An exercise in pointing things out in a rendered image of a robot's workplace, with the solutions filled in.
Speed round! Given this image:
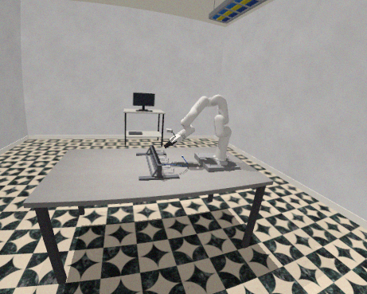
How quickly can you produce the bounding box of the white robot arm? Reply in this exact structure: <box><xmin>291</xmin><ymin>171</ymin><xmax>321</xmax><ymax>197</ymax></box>
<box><xmin>179</xmin><ymin>95</ymin><xmax>232</xmax><ymax>161</ymax></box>

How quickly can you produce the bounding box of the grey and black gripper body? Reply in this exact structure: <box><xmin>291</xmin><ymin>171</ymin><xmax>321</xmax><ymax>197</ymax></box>
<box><xmin>170</xmin><ymin>133</ymin><xmax>183</xmax><ymax>146</ymax></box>

